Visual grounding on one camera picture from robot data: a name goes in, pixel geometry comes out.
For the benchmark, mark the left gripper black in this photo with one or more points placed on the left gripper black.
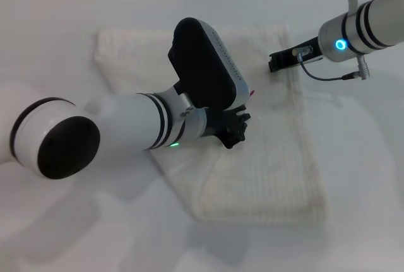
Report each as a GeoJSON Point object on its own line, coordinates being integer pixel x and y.
{"type": "Point", "coordinates": [217, 123]}

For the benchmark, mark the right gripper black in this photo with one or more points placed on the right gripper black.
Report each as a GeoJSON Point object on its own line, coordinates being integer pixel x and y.
{"type": "Point", "coordinates": [307, 57]}

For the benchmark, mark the white towel with red label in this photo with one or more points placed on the white towel with red label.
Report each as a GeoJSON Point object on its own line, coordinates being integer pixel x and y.
{"type": "Point", "coordinates": [268, 158]}

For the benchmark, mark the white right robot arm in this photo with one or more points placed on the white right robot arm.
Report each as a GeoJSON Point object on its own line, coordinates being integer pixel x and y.
{"type": "Point", "coordinates": [378, 22]}

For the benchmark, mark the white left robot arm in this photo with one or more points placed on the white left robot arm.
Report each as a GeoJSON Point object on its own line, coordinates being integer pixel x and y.
{"type": "Point", "coordinates": [126, 120]}

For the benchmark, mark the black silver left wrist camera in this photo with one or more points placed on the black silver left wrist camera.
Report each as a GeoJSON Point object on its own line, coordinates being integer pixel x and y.
{"type": "Point", "coordinates": [205, 63]}

